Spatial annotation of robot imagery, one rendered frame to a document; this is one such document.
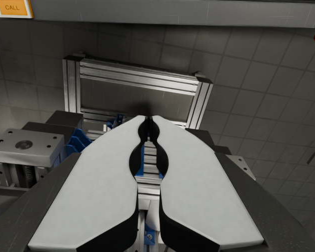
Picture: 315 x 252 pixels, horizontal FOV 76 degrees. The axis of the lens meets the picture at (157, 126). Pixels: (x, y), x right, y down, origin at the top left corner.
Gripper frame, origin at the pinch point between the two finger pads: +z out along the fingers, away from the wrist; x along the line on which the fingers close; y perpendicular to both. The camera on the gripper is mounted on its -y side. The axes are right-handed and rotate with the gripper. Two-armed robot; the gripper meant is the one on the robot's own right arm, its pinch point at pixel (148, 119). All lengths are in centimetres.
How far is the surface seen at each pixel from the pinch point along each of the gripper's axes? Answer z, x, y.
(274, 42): 124, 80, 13
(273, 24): 29.4, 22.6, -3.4
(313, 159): 122, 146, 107
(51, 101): 124, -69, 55
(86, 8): 29.5, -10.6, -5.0
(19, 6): 28.2, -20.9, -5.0
